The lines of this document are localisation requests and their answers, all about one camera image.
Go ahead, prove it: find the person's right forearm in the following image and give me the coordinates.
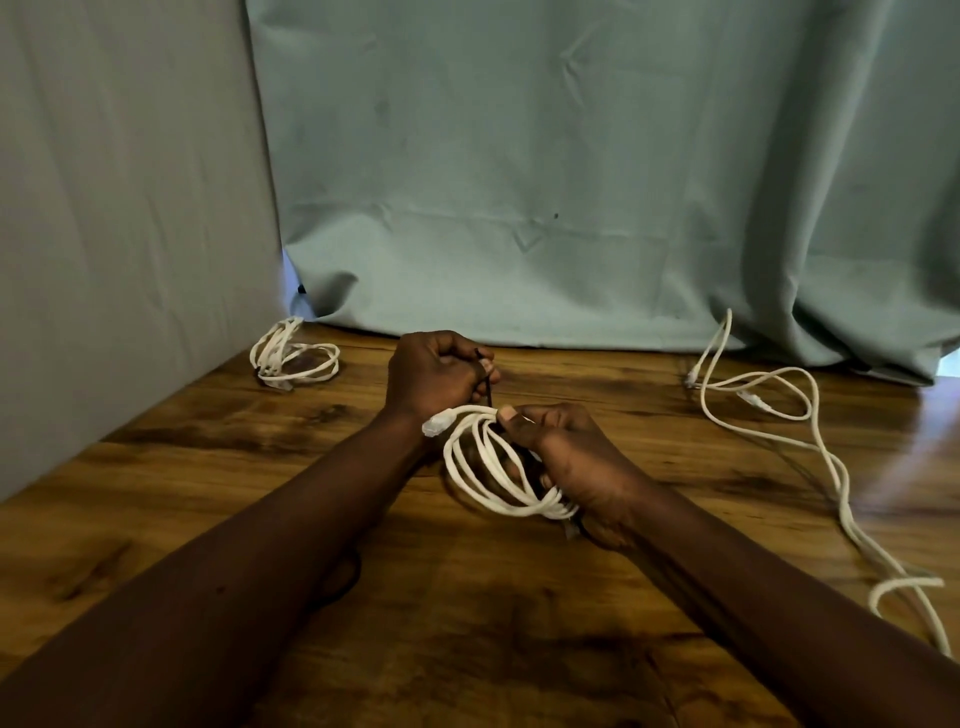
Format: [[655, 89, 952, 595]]
[[600, 480, 960, 728]]

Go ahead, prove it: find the loose white cable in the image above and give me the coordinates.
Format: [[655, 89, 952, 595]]
[[683, 308, 953, 660]]

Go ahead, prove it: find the person's left hand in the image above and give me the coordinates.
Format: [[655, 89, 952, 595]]
[[383, 330, 502, 429]]

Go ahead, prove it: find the teal curtain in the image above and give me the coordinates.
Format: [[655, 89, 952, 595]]
[[243, 0, 960, 387]]

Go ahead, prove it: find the person's right hand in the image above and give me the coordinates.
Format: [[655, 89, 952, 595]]
[[497, 402, 655, 553]]

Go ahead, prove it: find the grey fabric backdrop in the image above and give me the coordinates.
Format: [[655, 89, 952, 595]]
[[0, 0, 288, 504]]

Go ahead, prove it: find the tied white cable bundle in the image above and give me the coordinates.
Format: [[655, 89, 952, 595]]
[[249, 315, 342, 392]]

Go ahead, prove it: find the person's left forearm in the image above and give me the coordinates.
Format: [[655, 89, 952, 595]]
[[0, 408, 435, 728]]

